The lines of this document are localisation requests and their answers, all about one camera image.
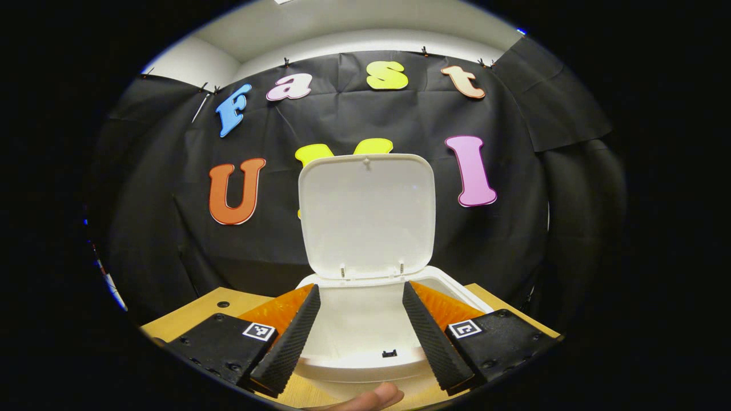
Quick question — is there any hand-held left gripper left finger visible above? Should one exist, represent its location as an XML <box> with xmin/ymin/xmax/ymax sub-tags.
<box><xmin>163</xmin><ymin>283</ymin><xmax>322</xmax><ymax>398</ymax></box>

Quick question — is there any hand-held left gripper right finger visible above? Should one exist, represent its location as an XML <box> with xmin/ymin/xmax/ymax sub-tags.
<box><xmin>402</xmin><ymin>281</ymin><xmax>559</xmax><ymax>396</ymax></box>

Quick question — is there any row of small cloth clips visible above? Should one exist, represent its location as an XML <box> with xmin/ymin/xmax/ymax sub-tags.
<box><xmin>142</xmin><ymin>47</ymin><xmax>499</xmax><ymax>95</ymax></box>

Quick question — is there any white desktop garbage bin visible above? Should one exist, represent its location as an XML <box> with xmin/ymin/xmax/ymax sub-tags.
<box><xmin>294</xmin><ymin>153</ymin><xmax>495</xmax><ymax>403</ymax></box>

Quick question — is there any wooden desktop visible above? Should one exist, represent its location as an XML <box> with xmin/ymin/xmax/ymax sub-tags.
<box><xmin>140</xmin><ymin>283</ymin><xmax>563</xmax><ymax>410</ymax></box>

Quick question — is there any black backdrop cloth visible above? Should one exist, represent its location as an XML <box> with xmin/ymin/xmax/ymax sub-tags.
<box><xmin>86</xmin><ymin>34</ymin><xmax>629</xmax><ymax>326</ymax></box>

